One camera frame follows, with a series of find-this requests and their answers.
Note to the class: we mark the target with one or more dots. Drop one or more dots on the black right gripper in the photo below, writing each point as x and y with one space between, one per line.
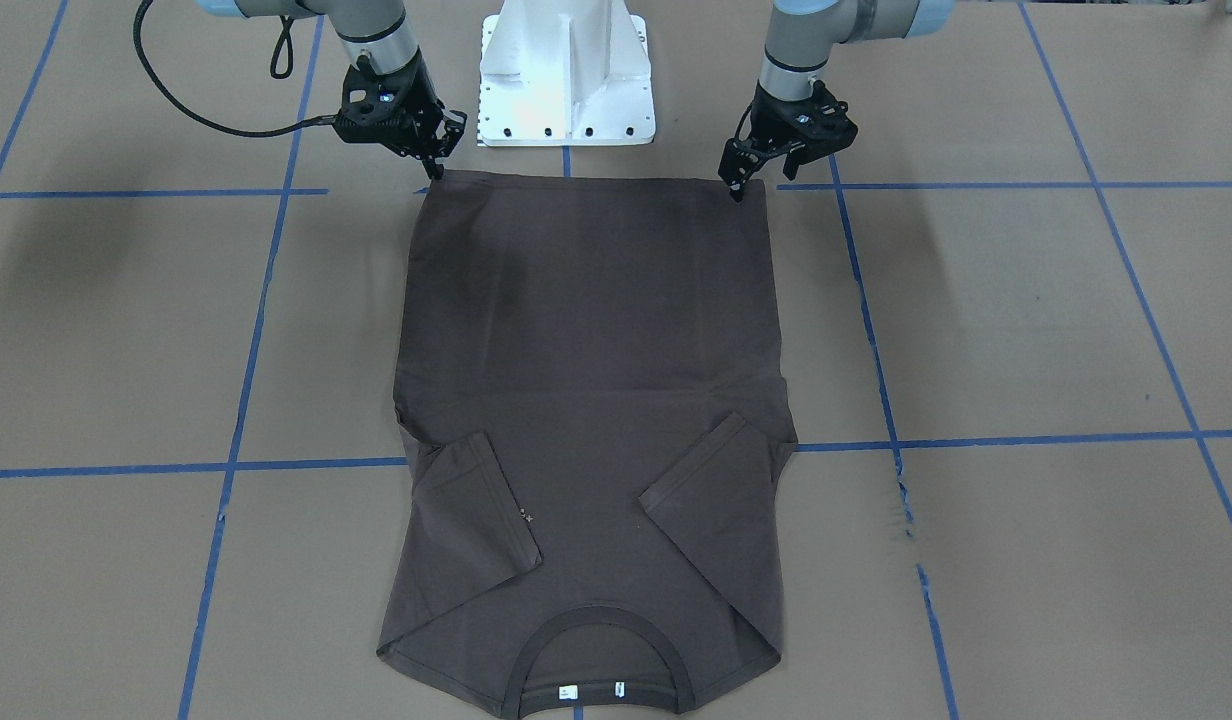
420 103

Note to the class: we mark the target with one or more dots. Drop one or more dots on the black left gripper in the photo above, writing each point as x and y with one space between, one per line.
771 118

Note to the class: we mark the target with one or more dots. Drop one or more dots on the dark brown t-shirt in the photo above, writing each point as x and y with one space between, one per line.
590 395

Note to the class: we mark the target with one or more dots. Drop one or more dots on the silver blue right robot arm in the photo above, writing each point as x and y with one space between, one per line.
381 30

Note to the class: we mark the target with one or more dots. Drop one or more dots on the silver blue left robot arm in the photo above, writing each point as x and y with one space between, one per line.
802 34

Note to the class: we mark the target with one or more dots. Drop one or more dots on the blue tape line lengthwise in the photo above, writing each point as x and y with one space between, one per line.
837 186

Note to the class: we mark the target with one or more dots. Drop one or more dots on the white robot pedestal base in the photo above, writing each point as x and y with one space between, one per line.
565 73

